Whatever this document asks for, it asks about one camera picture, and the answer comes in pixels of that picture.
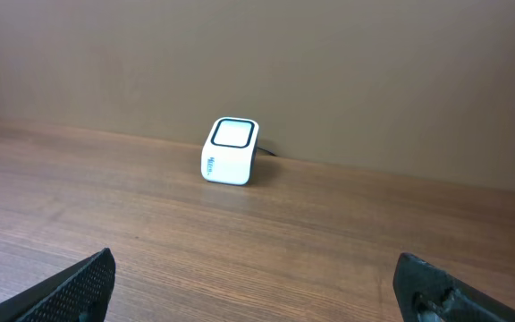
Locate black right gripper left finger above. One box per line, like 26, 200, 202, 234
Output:
0, 248, 116, 322

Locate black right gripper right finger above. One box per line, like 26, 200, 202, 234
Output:
393, 252, 515, 322

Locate white barcode scanner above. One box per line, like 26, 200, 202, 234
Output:
200, 117, 259, 186

